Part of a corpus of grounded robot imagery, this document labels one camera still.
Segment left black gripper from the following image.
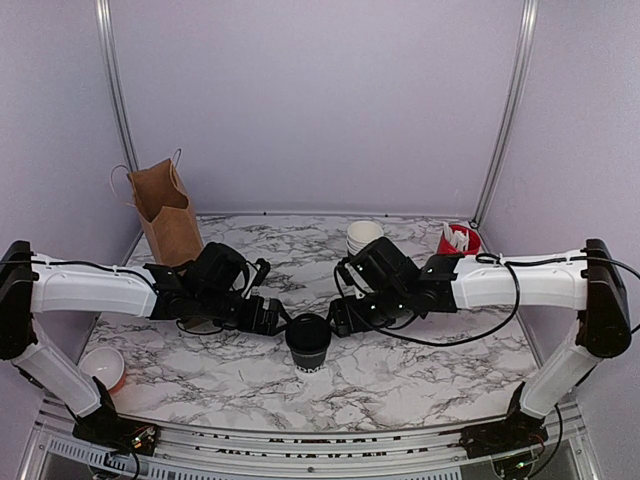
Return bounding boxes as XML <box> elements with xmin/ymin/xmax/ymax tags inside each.
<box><xmin>197</xmin><ymin>288</ymin><xmax>294</xmax><ymax>338</ymax></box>

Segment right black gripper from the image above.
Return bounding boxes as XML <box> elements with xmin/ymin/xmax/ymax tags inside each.
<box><xmin>324</xmin><ymin>287</ymin><xmax>410</xmax><ymax>341</ymax></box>

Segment black plastic cup lid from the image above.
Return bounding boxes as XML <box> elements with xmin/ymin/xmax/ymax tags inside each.
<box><xmin>285</xmin><ymin>313</ymin><xmax>332</xmax><ymax>355</ymax></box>

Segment single black paper cup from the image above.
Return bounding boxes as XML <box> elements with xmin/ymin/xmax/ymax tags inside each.
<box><xmin>291</xmin><ymin>350</ymin><xmax>327</xmax><ymax>373</ymax></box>

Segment brown paper bag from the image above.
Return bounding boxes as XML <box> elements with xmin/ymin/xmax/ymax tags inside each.
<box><xmin>108</xmin><ymin>147</ymin><xmax>206</xmax><ymax>334</ymax></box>

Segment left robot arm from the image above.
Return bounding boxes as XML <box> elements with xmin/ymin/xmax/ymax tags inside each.
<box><xmin>1</xmin><ymin>240</ymin><xmax>291</xmax><ymax>452</ymax></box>

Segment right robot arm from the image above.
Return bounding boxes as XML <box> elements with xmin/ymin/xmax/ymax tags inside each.
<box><xmin>332</xmin><ymin>237</ymin><xmax>636</xmax><ymax>458</ymax></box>

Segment stack of paper cups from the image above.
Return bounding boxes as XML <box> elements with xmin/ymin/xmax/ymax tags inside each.
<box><xmin>346</xmin><ymin>220</ymin><xmax>384</xmax><ymax>256</ymax></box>

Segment red cylindrical container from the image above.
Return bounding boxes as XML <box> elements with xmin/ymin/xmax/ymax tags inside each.
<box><xmin>436</xmin><ymin>223</ymin><xmax>482</xmax><ymax>255</ymax></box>

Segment white packets in container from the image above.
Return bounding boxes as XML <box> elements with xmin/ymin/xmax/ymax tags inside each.
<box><xmin>443</xmin><ymin>223</ymin><xmax>471</xmax><ymax>252</ymax></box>

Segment orange white bowl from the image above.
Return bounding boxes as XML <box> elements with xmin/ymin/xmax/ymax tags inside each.
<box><xmin>79</xmin><ymin>346</ymin><xmax>126</xmax><ymax>393</ymax></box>

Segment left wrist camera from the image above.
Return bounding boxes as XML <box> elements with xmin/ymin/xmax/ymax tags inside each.
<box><xmin>243</xmin><ymin>258</ymin><xmax>271</xmax><ymax>298</ymax></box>

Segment front aluminium rail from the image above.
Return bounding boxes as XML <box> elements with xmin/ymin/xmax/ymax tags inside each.
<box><xmin>18</xmin><ymin>398</ymin><xmax>602</xmax><ymax>479</ymax></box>

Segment right aluminium frame post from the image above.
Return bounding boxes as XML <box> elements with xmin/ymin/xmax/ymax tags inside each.
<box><xmin>471</xmin><ymin>0</ymin><xmax>540</xmax><ymax>228</ymax></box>

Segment aluminium frame post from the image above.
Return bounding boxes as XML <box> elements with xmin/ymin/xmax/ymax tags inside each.
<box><xmin>471</xmin><ymin>0</ymin><xmax>540</xmax><ymax>228</ymax></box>
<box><xmin>95</xmin><ymin>0</ymin><xmax>151</xmax><ymax>221</ymax></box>

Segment left aluminium frame post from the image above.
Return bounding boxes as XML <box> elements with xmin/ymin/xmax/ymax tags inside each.
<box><xmin>95</xmin><ymin>0</ymin><xmax>151</xmax><ymax>221</ymax></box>

